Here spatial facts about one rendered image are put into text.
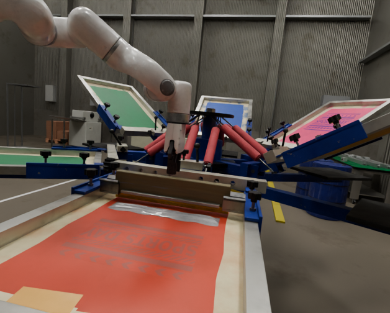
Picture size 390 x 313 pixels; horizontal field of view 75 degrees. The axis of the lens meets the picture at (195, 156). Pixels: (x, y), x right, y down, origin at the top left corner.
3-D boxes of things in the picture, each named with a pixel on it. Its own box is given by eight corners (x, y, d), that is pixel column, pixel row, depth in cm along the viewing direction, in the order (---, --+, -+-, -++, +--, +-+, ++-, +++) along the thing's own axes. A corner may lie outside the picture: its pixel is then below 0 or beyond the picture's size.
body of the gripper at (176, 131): (171, 118, 90) (168, 149, 92) (162, 118, 80) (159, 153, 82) (191, 120, 89) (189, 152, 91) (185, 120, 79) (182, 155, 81)
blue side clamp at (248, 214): (259, 240, 73) (263, 217, 72) (241, 236, 73) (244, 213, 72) (254, 207, 102) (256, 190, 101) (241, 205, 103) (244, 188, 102)
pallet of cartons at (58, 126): (89, 142, 1001) (89, 123, 990) (64, 145, 876) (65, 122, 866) (68, 140, 1021) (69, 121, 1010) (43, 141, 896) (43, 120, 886)
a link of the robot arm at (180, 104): (150, 73, 75) (142, 77, 83) (148, 110, 76) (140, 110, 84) (196, 81, 81) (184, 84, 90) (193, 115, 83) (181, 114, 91)
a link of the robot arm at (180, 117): (171, 113, 90) (171, 121, 91) (164, 112, 81) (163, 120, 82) (192, 115, 89) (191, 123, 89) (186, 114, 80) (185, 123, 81)
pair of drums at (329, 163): (331, 202, 471) (339, 159, 459) (347, 224, 365) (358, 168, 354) (292, 196, 491) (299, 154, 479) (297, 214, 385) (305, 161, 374)
